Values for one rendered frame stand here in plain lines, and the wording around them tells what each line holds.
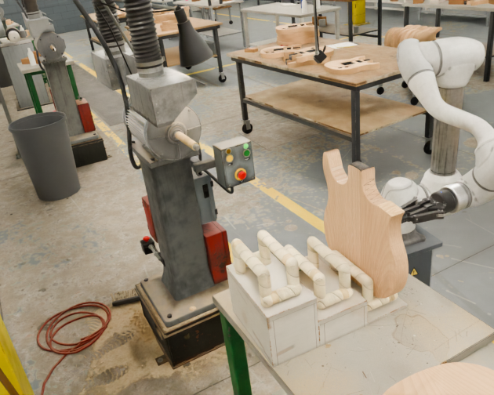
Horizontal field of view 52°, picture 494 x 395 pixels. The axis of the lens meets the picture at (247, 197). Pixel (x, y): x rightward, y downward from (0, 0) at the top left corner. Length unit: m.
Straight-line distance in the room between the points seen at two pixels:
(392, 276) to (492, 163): 0.46
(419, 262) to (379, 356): 0.95
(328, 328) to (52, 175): 3.78
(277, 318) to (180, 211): 1.29
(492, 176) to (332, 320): 0.64
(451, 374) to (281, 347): 0.42
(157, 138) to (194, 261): 0.78
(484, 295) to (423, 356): 1.80
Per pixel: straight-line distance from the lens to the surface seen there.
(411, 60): 1.99
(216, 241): 2.63
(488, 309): 3.13
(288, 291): 1.32
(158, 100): 1.82
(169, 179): 2.42
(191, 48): 1.94
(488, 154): 1.64
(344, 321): 1.46
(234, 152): 2.31
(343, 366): 1.41
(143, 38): 1.94
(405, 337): 1.50
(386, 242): 1.39
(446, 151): 2.20
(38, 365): 3.14
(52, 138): 4.77
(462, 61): 2.06
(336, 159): 1.53
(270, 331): 1.33
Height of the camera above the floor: 1.95
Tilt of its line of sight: 27 degrees down
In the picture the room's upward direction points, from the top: 7 degrees counter-clockwise
